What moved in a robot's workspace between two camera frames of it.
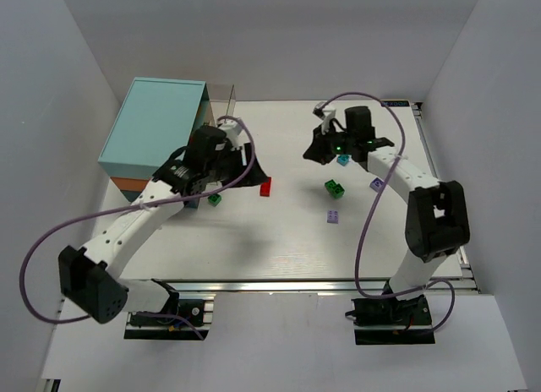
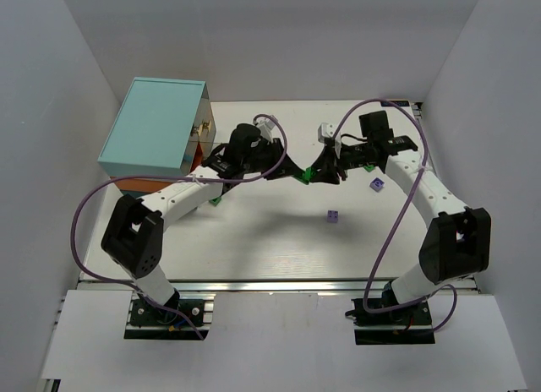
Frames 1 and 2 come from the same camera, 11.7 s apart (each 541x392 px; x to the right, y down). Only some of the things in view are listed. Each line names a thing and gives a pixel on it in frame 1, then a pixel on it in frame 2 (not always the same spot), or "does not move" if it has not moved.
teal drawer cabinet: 157,118 does not move
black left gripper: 242,168 to 275,156
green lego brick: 334,189 to 308,175
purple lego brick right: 376,184 does not move
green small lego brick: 215,199 does not move
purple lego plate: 332,216 does not move
